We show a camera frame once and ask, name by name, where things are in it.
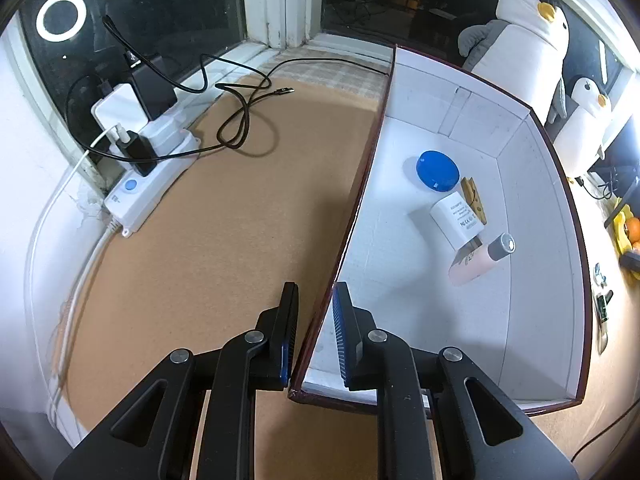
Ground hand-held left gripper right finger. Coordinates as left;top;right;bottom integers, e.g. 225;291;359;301
331;281;581;480

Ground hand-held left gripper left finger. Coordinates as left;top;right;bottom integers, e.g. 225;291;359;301
52;281;300;480

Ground white cardboard box red rim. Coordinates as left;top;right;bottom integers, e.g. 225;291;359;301
287;45;586;416

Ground pink bottle grey cap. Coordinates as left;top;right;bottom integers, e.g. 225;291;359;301
448;233;516;287

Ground white power adapter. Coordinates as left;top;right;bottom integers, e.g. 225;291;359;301
430;191;485;252

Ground wooden clothespin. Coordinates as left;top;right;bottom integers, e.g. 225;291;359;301
461;176;488;226

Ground blue round tin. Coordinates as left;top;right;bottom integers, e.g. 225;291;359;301
416;150;460;193

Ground green lip balm tube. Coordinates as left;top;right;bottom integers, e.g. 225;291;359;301
595;290;614;325

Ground white power strip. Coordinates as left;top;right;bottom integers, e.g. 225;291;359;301
104;127;201;238

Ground black plug charger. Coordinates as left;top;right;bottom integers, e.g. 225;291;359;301
117;130;157;177

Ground checked table cloth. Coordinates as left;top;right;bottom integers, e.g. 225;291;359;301
220;47;393;111

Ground black power adapter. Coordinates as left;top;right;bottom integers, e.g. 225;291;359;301
131;55;177;122

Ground white charger brick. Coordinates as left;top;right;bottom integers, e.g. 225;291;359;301
91;85;151;137

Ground yellow fruit bowl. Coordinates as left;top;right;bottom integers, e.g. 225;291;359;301
612;205;640;281

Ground small penguin plush toy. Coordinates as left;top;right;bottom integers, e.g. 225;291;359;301
554;76;613;177

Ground large penguin plush toy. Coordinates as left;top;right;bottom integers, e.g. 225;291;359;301
457;0;571;121

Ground black cable with plug tip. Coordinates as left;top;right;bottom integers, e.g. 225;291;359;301
216;86;296;151

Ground white cable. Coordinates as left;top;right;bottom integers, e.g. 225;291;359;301
24;125;123;416

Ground black cable with inline switch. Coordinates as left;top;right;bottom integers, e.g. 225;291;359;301
575;172;617;202

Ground white window frame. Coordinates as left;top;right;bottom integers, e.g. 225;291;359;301
0;0;640;161

